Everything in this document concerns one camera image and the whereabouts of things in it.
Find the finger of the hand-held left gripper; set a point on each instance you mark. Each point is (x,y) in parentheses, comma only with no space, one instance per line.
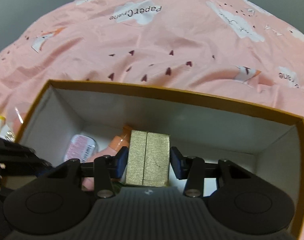
(24,157)

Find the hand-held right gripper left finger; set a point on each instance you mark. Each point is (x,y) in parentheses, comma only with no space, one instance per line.
(122,160)

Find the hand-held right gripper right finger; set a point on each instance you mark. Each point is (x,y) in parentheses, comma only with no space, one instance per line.
(175,162)

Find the pink bottle with orange cap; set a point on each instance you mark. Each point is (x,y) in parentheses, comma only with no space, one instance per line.
(118,140)

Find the green liquid soap bottle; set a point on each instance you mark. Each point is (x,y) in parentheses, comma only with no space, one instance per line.
(117,186)

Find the gold square box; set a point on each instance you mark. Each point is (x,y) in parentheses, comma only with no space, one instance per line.
(148,157)

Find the small white labelled container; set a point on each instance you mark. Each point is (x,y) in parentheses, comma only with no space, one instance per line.
(79,146)

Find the orange cardboard box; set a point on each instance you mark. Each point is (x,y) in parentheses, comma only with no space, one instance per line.
(167,110)

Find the pink printed blanket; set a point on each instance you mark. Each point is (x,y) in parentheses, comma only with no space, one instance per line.
(154,35)

